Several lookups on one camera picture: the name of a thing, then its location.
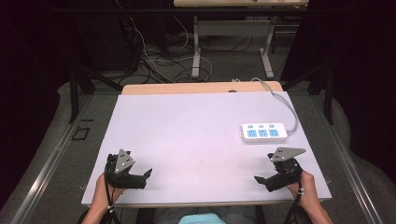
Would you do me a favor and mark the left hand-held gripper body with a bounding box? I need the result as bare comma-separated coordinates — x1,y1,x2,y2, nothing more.
104,148,148,190

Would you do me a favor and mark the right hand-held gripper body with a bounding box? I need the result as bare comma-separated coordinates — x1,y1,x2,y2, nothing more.
264,147,307,192

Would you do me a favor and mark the person's right hand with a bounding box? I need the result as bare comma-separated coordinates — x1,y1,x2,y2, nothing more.
286,170,318,213

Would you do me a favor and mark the person's left hand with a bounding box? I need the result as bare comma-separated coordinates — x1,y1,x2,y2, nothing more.
94,173,126,213

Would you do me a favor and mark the white power strip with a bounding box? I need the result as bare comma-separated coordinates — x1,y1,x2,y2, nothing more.
241,122,289,144

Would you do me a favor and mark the white table cover sheet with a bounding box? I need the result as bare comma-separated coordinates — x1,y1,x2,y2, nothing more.
80,91,332,206

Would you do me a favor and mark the person's teal shirt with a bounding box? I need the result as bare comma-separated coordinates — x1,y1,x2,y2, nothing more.
177,213,227,224

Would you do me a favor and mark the black metal stand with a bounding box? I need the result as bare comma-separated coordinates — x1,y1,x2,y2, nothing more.
68,62,124,124
280,60,334,126

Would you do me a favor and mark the white metal-legged desk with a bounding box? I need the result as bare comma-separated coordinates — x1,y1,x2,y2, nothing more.
173,0,310,80

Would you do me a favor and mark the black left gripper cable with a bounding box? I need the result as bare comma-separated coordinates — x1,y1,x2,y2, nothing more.
105,181,123,224

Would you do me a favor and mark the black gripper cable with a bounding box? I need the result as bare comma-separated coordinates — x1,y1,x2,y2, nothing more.
105,181,123,224
282,182,304,224

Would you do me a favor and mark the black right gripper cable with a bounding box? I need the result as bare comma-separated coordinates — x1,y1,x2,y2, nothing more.
282,182,304,224

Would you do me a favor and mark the grey metal floor rail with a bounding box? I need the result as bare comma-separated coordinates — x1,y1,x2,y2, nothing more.
10,92,94,224
311,94,385,224

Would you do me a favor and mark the grey power strip cable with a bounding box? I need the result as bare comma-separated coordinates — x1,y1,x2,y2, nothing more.
250,77,300,136

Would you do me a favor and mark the tangle of floor cables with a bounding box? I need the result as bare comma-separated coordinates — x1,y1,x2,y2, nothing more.
115,0,254,84

